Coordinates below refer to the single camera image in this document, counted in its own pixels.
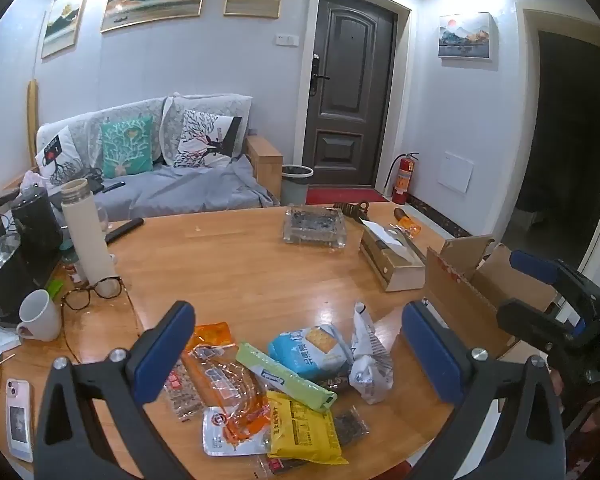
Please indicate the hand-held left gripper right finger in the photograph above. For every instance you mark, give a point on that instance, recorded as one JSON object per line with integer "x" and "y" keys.
{"x": 430, "y": 352}

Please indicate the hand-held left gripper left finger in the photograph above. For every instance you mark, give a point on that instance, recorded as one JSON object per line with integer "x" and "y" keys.
{"x": 162, "y": 347}

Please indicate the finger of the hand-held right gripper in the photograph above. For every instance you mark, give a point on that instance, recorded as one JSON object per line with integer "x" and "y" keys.
{"x": 525, "y": 321}
{"x": 530, "y": 265}

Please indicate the cardboard box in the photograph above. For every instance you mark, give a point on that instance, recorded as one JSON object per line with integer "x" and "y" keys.
{"x": 460, "y": 305}

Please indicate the orange sausage packet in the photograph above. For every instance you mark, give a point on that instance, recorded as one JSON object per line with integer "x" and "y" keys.
{"x": 240, "y": 395}

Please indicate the blue cracker packet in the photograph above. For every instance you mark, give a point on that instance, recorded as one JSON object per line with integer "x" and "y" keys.
{"x": 305, "y": 350}

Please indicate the clear red dried-meat packet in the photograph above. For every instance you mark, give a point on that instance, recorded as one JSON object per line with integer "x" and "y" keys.
{"x": 180, "y": 390}

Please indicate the white crumpled snack packet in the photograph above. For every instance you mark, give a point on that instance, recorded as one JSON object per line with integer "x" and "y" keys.
{"x": 370, "y": 375}

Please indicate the black-framed eyeglasses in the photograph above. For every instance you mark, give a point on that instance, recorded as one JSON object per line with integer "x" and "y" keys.
{"x": 107, "y": 287}

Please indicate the wooden tissue box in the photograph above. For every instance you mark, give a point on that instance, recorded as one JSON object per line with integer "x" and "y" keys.
{"x": 402, "y": 272}

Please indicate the person's red patterned clothing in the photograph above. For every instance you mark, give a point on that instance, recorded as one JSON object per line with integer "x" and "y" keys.
{"x": 596, "y": 420}

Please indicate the silver white snack packet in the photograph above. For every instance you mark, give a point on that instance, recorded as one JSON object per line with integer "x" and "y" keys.
{"x": 217, "y": 435}

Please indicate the dark seaweed packet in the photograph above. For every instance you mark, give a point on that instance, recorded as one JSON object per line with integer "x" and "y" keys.
{"x": 352, "y": 425}

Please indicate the small red-label bottle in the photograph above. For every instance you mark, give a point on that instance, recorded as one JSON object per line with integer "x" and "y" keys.
{"x": 74, "y": 267}

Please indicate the green long snack packet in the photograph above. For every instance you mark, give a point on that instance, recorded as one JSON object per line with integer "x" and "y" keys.
{"x": 280, "y": 375}

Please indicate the small green item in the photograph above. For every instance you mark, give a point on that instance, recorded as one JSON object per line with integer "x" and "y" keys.
{"x": 55, "y": 287}

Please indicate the black remote control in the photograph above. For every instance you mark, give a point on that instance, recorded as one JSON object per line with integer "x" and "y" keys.
{"x": 124, "y": 229}

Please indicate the white mug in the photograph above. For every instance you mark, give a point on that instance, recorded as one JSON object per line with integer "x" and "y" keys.
{"x": 40, "y": 317}

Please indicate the white thermos bottle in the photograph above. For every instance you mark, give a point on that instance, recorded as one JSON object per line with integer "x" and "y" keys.
{"x": 86, "y": 235}

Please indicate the yellow snack packet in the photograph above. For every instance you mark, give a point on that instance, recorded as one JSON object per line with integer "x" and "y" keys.
{"x": 300, "y": 430}

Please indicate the red fire extinguisher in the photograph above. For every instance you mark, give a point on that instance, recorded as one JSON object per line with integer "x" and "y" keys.
{"x": 404, "y": 177}

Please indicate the pink phone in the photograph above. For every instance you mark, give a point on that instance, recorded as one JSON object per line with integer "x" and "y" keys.
{"x": 19, "y": 420}

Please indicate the grey sofa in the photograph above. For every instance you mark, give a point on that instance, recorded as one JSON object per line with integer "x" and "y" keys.
{"x": 190, "y": 185}

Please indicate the clear dark snack packet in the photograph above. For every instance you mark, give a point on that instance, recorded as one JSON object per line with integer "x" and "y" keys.
{"x": 280, "y": 466}

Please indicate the dark remote on sofa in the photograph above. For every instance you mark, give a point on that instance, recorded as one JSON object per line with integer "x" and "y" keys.
{"x": 107, "y": 187}

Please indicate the black tea brewer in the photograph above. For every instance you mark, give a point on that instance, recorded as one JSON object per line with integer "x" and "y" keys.
{"x": 2, "y": 285}

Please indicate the red doormat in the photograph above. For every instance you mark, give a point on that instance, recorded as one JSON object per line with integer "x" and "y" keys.
{"x": 345, "y": 195}

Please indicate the teal patterned pillow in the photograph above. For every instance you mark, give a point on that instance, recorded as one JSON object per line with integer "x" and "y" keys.
{"x": 126, "y": 147}

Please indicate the grey trash bin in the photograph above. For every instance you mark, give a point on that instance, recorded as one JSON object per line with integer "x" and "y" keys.
{"x": 295, "y": 187}

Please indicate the white deer print pillow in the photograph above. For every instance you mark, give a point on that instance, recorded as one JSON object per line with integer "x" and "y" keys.
{"x": 202, "y": 140}

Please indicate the pink plastic bag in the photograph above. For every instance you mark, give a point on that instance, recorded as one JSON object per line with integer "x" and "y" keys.
{"x": 32, "y": 180}

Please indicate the white black tree pillow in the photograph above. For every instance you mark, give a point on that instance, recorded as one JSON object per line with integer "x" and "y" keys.
{"x": 60, "y": 157}

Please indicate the framed mountain picture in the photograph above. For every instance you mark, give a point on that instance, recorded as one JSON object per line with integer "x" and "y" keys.
{"x": 465, "y": 36}

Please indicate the dark brown door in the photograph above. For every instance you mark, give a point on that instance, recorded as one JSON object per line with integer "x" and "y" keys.
{"x": 352, "y": 85}

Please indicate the wooden board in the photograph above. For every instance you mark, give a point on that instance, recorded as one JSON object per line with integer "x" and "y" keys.
{"x": 32, "y": 120}

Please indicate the small landscape painting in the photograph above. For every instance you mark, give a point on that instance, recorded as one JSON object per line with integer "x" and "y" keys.
{"x": 64, "y": 22}

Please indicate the white wall panel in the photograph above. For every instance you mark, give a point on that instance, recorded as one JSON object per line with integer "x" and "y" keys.
{"x": 455, "y": 172}

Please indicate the white light switch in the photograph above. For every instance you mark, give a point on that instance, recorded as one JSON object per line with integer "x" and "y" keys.
{"x": 286, "y": 40}

